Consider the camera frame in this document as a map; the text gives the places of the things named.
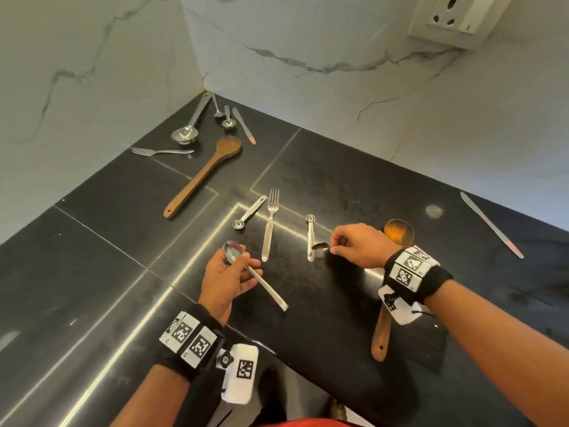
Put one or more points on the black left wristband white markers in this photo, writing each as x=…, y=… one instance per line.
x=191, y=340

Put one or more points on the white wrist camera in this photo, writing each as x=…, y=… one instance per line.
x=400, y=309
x=240, y=373

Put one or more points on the white wall socket with switch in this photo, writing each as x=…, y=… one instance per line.
x=458, y=17

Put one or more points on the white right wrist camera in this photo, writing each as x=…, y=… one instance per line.
x=400, y=309

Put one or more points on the orange wooden spoon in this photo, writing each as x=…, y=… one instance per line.
x=398, y=231

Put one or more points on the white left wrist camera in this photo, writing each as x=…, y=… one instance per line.
x=240, y=373

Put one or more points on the large steel ladle spoon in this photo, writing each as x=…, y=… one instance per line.
x=184, y=134

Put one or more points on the dark brown wooden spoon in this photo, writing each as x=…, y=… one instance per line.
x=200, y=175

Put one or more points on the small steel teaspoon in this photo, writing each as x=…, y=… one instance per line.
x=320, y=246

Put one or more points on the steel fork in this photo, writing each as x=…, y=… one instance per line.
x=269, y=231
x=164, y=152

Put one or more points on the person's left hand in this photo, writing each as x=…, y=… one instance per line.
x=220, y=284

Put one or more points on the steel butter knife back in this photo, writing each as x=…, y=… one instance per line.
x=243, y=124

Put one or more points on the steel butter knife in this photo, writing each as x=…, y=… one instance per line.
x=489, y=224
x=243, y=124

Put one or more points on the person's right foot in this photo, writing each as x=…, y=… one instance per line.
x=338, y=409

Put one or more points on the small steel spoon back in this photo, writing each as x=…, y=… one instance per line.
x=228, y=123

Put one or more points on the steel tablespoon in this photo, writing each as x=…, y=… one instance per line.
x=232, y=251

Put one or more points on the black wristband white markers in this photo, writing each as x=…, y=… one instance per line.
x=418, y=273
x=191, y=340

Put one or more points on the black right wristband white markers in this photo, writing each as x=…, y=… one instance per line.
x=418, y=273

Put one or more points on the person's red shirt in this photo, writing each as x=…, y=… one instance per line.
x=311, y=424

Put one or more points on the person's right hand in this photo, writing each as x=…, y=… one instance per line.
x=364, y=246

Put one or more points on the person's right forearm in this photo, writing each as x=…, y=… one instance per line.
x=502, y=351

